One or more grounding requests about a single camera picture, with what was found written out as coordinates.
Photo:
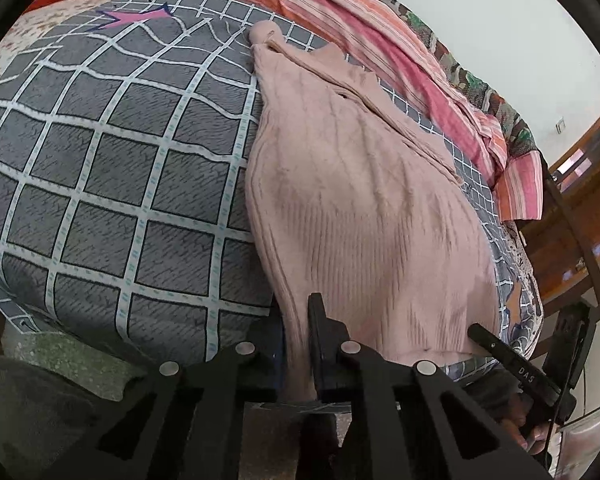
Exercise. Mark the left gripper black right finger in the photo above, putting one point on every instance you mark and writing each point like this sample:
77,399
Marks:
407,422

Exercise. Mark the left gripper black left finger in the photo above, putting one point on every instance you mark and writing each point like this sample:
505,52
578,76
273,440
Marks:
183,422

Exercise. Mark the pink knit sweater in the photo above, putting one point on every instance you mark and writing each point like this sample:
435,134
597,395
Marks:
349,198

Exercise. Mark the right hand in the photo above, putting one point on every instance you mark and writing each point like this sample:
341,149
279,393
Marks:
515,418

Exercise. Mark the wooden bed headboard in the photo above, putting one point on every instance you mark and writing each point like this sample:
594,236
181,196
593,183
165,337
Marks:
568,236

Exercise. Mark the pink striped pillow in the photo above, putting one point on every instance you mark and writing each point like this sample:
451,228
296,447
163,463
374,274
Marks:
519,191

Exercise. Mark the grey checked duvet with stars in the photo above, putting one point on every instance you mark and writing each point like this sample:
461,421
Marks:
125,132

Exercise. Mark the floral patchwork blanket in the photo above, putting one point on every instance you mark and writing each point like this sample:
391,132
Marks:
517,134

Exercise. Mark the white floral bed sheet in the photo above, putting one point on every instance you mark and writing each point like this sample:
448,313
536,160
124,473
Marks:
33,25

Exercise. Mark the pink orange striped quilt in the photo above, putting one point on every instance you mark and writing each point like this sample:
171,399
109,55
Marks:
383,42

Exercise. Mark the white wall switch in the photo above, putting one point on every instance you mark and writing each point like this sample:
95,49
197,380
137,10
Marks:
560,126

